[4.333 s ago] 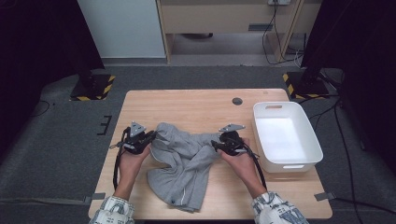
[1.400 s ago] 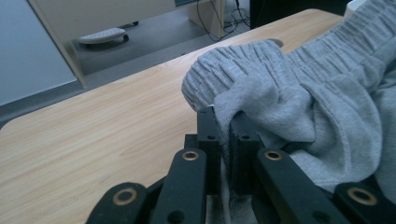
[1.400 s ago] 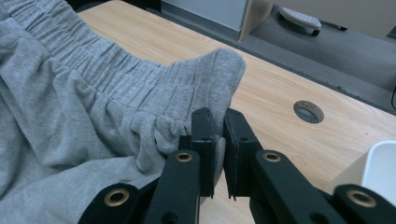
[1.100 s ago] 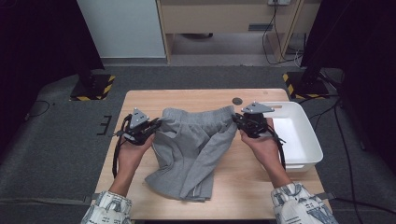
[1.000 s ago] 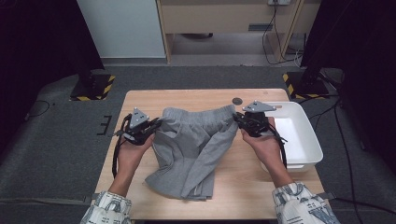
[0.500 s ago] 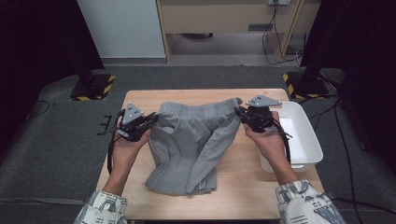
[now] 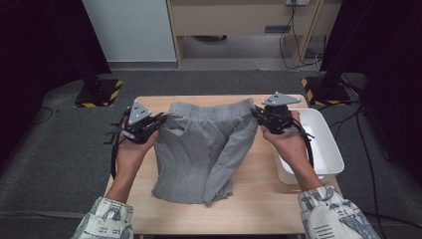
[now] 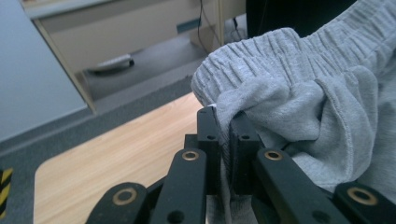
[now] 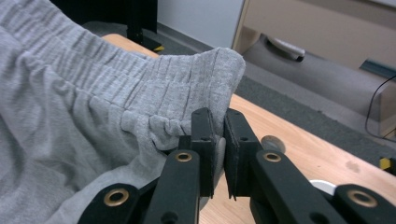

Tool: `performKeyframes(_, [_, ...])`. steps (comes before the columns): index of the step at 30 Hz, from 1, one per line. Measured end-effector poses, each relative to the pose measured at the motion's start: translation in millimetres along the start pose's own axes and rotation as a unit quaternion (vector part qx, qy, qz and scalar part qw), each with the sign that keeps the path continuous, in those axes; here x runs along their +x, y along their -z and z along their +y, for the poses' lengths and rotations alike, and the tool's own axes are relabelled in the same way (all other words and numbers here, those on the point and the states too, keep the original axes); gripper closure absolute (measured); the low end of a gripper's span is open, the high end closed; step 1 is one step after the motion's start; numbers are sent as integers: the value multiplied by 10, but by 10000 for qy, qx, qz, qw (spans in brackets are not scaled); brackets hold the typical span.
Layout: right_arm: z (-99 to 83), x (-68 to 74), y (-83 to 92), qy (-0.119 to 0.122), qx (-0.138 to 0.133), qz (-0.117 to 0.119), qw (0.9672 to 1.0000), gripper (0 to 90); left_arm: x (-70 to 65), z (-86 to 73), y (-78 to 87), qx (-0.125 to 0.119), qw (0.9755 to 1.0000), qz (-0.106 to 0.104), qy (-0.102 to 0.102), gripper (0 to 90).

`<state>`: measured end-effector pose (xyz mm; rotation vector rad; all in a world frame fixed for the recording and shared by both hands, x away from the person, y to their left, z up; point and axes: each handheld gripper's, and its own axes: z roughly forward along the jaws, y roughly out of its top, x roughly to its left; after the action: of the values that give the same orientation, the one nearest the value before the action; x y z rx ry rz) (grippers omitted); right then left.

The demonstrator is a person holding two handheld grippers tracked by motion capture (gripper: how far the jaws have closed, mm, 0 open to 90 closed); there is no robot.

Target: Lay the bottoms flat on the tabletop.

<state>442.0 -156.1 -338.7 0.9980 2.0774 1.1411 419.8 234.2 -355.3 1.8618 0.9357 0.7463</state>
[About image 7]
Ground person's right hand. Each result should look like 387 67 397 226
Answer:
259 110 311 169

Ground long black floor cable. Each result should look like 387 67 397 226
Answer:
354 105 387 239

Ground person's left hand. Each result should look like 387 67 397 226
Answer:
114 127 159 171

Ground black yellow striped stand base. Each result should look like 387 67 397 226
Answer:
301 76 352 107
74 78 124 109

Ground thin black floor cable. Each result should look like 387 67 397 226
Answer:
31 107 55 126

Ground grey pants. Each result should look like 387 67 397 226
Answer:
151 98 260 205

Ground white cable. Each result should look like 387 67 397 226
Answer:
312 53 324 73

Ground white panel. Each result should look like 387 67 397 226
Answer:
82 0 178 64

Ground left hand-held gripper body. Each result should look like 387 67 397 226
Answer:
119 100 157 145

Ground wooden cabinet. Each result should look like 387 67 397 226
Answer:
165 0 343 70

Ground left hand-held gripper cable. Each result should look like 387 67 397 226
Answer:
109 109 131 181

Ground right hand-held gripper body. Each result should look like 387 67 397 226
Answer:
261 92 302 135

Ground white plastic bin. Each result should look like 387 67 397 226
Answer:
270 108 345 185

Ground black curtain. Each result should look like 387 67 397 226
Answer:
319 0 422 187
0 0 112 167

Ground black power cable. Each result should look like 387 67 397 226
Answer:
279 3 320 71

